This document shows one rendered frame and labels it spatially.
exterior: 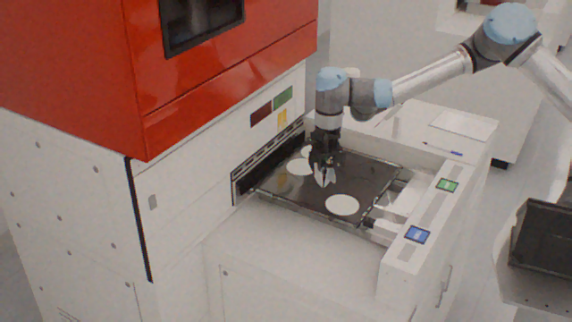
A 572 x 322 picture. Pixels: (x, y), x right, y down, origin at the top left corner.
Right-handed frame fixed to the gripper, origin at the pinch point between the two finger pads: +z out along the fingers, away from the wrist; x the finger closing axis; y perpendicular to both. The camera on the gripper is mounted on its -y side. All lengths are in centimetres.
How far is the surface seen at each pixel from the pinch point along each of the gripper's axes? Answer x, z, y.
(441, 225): 26.4, 3.1, 23.0
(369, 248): 11.4, 17.2, 12.4
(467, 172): 46.9, 2.8, 1.6
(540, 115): 233, 96, -177
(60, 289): -85, 47, -23
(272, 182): -11.5, 9.3, -15.8
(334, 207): 3.9, 9.1, 1.1
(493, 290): 99, 98, -29
